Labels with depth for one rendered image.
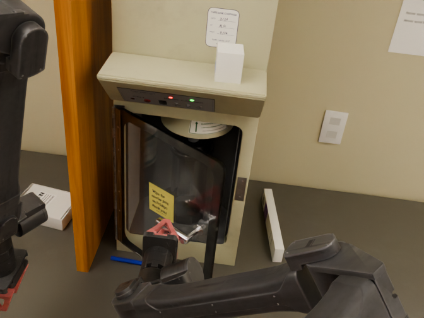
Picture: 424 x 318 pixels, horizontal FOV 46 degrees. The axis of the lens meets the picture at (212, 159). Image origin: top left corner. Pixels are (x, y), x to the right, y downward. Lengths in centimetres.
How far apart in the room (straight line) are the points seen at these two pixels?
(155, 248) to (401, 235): 87
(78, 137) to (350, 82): 83
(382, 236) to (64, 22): 109
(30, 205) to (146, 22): 41
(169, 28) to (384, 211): 98
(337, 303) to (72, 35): 67
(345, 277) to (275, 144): 108
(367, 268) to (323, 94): 103
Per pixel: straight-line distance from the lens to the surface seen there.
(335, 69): 153
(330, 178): 173
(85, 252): 130
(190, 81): 96
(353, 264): 60
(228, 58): 95
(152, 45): 105
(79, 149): 111
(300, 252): 64
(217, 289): 74
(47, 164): 172
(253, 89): 96
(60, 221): 144
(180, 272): 90
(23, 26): 62
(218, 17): 101
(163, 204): 113
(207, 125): 115
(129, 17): 104
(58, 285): 133
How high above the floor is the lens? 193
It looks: 34 degrees down
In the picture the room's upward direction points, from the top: 6 degrees clockwise
